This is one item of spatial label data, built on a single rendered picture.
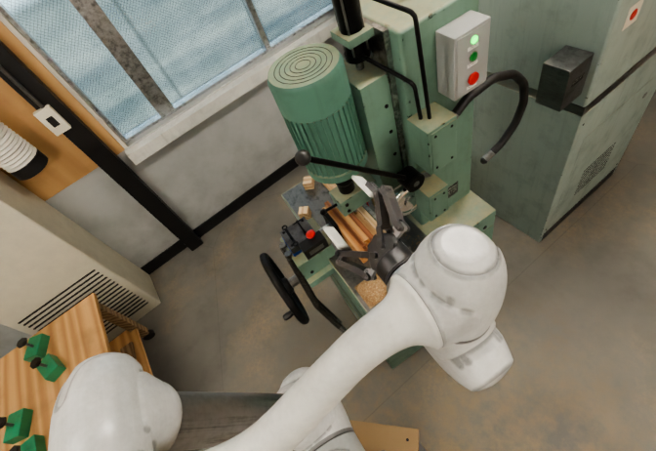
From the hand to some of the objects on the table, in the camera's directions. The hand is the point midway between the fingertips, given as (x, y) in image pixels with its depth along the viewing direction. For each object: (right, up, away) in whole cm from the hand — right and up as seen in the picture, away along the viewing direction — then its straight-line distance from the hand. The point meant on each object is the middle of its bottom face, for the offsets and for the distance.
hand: (344, 206), depth 78 cm
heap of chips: (+12, -24, +31) cm, 41 cm away
